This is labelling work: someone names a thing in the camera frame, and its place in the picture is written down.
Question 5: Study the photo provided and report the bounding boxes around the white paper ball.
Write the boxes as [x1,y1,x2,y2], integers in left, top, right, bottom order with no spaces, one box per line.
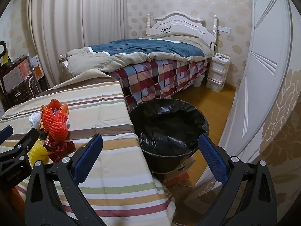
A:
[28,112,43,129]

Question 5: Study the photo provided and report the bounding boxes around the small white cardboard box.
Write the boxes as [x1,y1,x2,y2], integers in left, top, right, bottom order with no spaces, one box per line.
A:
[29,56,44,76]

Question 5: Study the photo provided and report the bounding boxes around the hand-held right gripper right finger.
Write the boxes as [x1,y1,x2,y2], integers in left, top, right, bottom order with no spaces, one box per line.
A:
[195,134,278,226]

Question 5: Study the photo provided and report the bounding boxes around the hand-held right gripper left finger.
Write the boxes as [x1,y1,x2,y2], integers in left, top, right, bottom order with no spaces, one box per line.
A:
[25,134,111,226]

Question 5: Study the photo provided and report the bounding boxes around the white bed headboard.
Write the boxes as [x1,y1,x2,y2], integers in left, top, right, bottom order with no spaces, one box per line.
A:
[146,11,219,43]

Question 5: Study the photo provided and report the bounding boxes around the cardboard box under bin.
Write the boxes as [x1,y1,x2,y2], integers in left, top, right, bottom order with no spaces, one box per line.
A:
[162,155,197,187]

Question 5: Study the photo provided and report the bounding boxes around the red plastic bag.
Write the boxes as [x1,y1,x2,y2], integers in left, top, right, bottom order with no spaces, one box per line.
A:
[48,99,63,111]

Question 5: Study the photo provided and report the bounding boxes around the white curtain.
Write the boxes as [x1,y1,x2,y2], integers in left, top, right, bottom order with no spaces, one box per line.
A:
[28,0,132,90]

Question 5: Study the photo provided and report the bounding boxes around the plaid bed sheet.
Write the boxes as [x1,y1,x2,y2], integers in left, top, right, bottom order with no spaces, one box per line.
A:
[109,58,211,112]

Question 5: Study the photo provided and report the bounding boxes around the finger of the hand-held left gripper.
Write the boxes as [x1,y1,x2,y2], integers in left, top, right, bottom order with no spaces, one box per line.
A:
[0,128,40,170]
[0,125,14,143]

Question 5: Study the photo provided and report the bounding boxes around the orange snack bag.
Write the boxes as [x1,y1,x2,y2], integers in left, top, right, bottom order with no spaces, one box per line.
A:
[59,105,70,118]

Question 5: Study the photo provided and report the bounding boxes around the orange mesh net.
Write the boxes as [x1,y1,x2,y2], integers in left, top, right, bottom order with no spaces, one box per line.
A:
[41,104,70,144]

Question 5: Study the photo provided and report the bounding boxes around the white and orange cardboard box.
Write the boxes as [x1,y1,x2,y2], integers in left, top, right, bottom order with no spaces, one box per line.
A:
[2,59,31,90]

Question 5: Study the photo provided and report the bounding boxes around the black lined trash bin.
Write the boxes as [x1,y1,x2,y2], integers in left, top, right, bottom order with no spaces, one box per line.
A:
[128,98,210,173]

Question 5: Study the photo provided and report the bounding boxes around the striped tablecloth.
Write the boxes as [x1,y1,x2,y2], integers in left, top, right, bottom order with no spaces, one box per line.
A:
[0,69,176,226]

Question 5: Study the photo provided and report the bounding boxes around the white wardrobe door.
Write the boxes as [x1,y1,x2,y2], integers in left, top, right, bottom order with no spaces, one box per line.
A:
[217,0,295,169]

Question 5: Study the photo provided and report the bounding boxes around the white plastic drawer unit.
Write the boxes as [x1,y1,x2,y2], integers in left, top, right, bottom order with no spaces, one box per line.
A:
[206,53,230,92]

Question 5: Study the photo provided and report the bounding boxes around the black storage cart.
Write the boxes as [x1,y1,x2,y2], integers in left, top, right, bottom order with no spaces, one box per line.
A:
[0,41,45,110]

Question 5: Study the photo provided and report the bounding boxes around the blue and beige quilt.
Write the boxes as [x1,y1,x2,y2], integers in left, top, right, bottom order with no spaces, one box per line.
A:
[59,33,213,74]

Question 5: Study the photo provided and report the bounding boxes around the dark red wrapper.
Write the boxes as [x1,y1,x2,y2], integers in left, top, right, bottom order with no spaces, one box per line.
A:
[45,140,76,163]

